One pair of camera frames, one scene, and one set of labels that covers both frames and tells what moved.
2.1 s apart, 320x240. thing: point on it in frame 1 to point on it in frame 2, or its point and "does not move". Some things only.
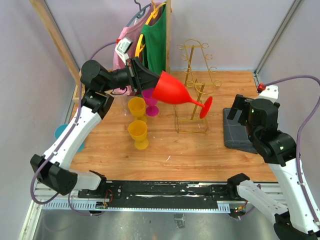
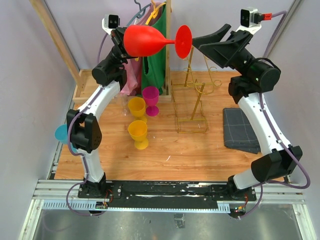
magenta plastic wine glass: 151,110 does not move
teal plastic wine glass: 60,130 does not move
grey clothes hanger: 140,13 does not move
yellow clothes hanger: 153,14 does not move
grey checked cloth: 235,134 does not move
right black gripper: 238,103 to 221,52
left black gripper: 144,79 to 118,37
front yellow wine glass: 138,129 does not move
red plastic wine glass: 170,89 to 143,41
